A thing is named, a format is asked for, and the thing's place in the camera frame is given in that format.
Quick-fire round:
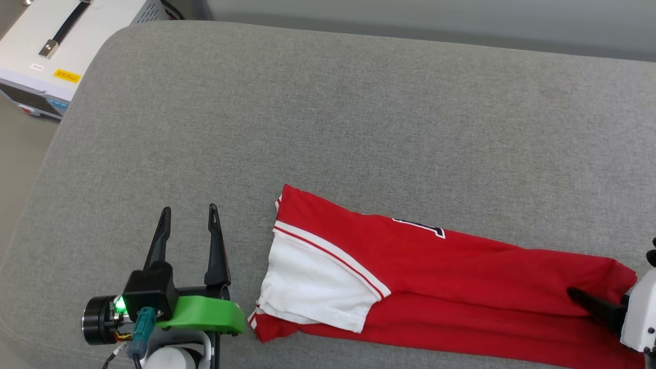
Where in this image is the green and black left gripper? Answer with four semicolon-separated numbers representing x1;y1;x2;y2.
82;203;247;345

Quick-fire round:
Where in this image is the grey fabric sofa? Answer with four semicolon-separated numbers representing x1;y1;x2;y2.
0;20;656;369

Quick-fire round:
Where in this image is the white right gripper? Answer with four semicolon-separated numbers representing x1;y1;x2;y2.
566;268;656;354

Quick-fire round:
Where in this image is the black strap handle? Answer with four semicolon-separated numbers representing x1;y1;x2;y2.
38;0;96;59

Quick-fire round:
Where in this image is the teal connector black cable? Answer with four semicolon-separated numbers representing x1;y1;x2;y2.
102;306;157;369

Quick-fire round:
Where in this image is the white equipment box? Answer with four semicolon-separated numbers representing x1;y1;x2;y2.
0;0;170;121

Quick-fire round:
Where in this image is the red and white basketball jersey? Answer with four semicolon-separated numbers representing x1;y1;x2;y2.
248;183;647;369

